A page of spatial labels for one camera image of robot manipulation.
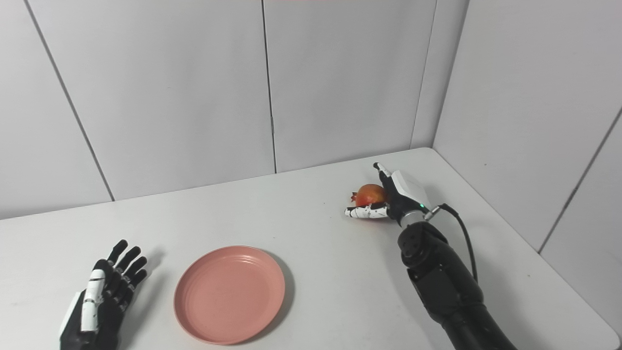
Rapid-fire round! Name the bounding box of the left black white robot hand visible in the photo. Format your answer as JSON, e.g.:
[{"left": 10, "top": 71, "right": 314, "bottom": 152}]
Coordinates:
[{"left": 58, "top": 239, "right": 148, "bottom": 350}]

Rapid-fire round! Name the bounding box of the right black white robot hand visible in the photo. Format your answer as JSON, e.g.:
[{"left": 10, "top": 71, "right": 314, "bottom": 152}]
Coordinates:
[{"left": 345, "top": 162, "right": 432, "bottom": 228}]

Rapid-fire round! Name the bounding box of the red yellow pomegranate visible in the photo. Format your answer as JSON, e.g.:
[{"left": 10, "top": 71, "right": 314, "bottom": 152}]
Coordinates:
[{"left": 351, "top": 184, "right": 388, "bottom": 207}]

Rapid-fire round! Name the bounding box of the pink round plate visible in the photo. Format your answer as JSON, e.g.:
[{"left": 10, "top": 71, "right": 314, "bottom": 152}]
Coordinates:
[{"left": 173, "top": 245, "right": 286, "bottom": 346}]

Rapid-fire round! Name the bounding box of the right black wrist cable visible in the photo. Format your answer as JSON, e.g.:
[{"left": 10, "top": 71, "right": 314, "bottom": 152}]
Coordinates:
[{"left": 424, "top": 204, "right": 479, "bottom": 283}]

